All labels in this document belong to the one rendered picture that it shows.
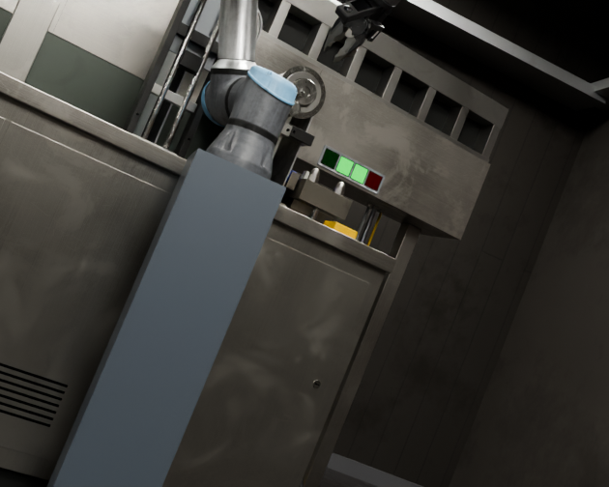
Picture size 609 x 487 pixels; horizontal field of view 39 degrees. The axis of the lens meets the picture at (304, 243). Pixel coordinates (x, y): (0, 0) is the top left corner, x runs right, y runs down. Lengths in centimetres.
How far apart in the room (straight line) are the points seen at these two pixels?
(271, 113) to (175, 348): 53
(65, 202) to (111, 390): 47
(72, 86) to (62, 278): 78
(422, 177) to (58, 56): 128
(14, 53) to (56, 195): 48
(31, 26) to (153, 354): 97
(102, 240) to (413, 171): 133
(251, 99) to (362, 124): 110
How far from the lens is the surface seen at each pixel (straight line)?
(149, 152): 198
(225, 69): 194
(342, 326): 222
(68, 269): 198
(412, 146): 298
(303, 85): 241
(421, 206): 300
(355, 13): 224
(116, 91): 261
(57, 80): 258
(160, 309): 173
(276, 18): 279
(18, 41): 231
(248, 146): 179
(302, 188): 239
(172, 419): 176
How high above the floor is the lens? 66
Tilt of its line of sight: 5 degrees up
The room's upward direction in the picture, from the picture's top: 22 degrees clockwise
